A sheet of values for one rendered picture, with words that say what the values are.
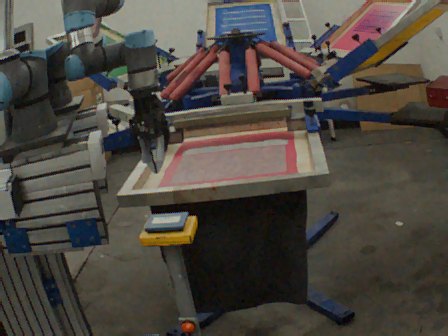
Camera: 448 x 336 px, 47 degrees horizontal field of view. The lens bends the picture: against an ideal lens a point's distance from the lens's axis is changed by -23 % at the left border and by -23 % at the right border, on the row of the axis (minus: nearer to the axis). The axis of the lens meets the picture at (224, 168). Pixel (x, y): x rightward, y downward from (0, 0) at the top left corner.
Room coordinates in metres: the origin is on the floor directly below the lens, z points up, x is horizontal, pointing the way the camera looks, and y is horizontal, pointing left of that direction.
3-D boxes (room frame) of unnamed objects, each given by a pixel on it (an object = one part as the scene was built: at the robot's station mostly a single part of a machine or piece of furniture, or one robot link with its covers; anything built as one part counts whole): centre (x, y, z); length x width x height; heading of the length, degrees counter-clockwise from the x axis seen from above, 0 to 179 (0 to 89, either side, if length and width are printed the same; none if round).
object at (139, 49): (1.45, 0.16, 1.40); 0.09 x 0.08 x 0.11; 28
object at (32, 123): (1.39, 0.47, 1.31); 0.15 x 0.15 x 0.10
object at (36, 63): (1.39, 0.48, 1.42); 0.13 x 0.12 x 0.14; 162
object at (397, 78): (3.32, -0.77, 0.91); 1.34 x 0.40 x 0.08; 113
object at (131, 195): (2.01, -0.03, 0.97); 0.79 x 0.58 x 0.04; 173
